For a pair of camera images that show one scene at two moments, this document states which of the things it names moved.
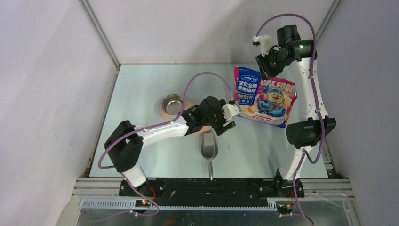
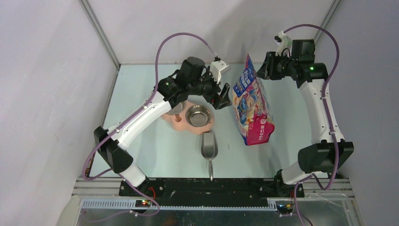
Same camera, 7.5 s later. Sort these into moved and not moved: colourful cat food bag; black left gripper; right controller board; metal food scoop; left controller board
Moved: black left gripper; colourful cat food bag
Not moved: right controller board; left controller board; metal food scoop
